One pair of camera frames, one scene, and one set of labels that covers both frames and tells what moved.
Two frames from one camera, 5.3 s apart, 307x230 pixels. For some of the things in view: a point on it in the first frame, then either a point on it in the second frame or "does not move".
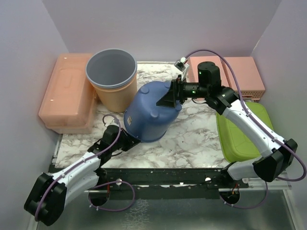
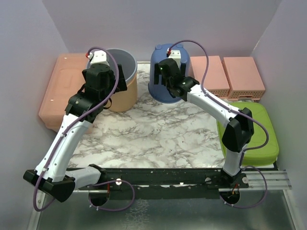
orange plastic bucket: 118,99 does not move
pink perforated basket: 250,80 does not move
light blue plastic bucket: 111,68 does not move
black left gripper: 131,141 → 122,86
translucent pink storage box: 69,105 does not move
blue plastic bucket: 145,120 → 157,88
